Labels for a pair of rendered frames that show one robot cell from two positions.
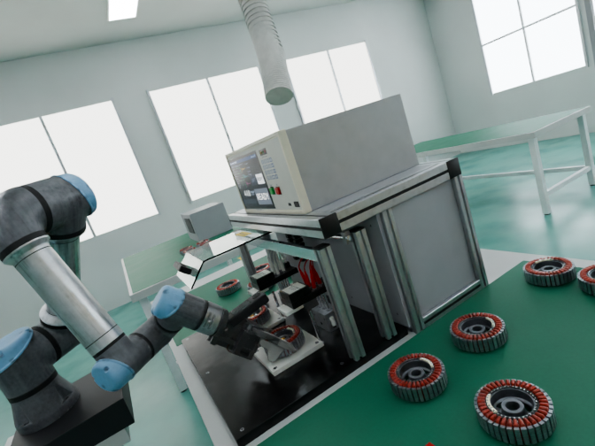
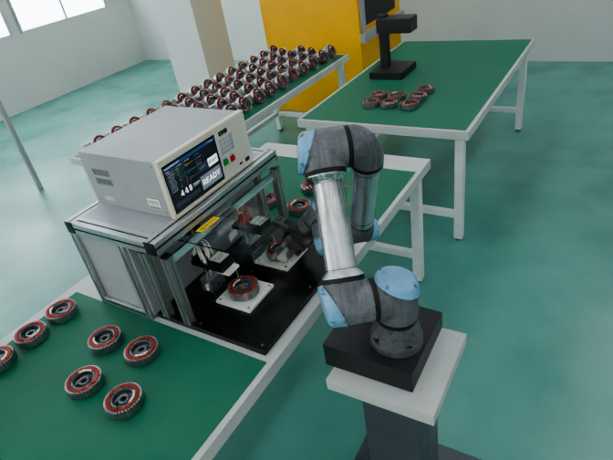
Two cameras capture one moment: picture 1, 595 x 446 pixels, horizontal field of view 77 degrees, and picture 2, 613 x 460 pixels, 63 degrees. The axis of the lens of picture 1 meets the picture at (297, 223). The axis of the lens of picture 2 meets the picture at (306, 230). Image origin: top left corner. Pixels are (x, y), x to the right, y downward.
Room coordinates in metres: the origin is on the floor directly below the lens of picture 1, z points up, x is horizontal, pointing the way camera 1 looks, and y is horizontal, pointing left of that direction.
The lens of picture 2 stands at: (1.63, 1.60, 1.90)
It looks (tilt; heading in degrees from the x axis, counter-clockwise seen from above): 33 degrees down; 240
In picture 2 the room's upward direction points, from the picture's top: 10 degrees counter-clockwise
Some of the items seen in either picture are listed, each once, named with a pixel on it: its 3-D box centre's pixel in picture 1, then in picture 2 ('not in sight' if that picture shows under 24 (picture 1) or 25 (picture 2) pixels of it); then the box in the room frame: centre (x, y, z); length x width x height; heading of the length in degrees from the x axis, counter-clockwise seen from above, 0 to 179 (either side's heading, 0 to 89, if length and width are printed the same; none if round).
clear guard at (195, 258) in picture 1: (229, 250); (227, 232); (1.15, 0.23, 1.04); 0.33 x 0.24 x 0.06; 114
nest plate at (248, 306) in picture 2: (255, 324); (244, 293); (1.15, 0.24, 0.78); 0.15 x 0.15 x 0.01; 24
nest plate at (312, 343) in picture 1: (286, 349); (281, 255); (0.93, 0.14, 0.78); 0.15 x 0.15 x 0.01; 24
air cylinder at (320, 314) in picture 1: (328, 316); not in sight; (0.99, 0.01, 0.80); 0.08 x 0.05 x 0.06; 24
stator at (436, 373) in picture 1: (416, 375); (298, 206); (0.67, -0.13, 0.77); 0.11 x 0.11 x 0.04
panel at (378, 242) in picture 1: (323, 256); (202, 230); (1.15, -0.04, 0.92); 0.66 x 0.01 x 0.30; 24
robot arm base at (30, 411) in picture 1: (41, 396); (396, 326); (0.94, 0.80, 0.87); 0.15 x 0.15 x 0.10
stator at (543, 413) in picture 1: (513, 409); (312, 187); (0.52, -0.23, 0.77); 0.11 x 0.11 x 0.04
